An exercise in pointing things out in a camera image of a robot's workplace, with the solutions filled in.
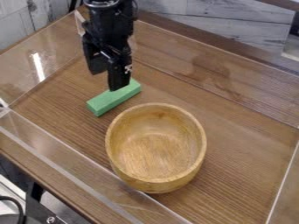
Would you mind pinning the clear acrylic tray enclosure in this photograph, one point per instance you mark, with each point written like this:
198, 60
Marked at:
238, 89

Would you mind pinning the green rectangular block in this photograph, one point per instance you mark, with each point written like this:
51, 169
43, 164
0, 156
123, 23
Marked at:
102, 103

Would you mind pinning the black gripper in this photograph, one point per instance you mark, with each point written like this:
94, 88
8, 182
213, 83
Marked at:
108, 29

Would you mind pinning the black metal table bracket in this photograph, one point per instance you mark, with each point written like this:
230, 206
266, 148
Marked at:
38, 214

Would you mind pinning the brown wooden bowl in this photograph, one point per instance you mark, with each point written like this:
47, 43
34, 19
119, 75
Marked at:
156, 145

